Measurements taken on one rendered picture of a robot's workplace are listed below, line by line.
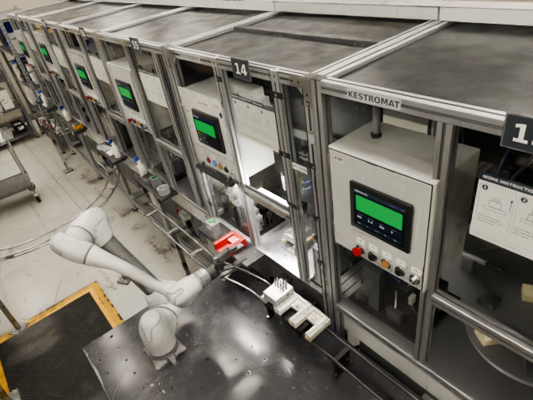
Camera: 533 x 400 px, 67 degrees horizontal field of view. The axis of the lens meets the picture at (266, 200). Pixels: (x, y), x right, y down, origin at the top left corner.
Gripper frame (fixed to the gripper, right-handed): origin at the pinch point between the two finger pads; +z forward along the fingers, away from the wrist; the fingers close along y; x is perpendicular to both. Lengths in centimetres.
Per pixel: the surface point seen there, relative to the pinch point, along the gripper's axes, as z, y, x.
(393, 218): 18, 50, -78
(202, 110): 20, 61, 41
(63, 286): -79, -112, 208
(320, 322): 10, -24, -46
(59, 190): -27, -112, 403
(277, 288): 7.5, -19.7, -16.8
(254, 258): 15.0, -21.4, 11.8
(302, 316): 6.4, -24.5, -36.1
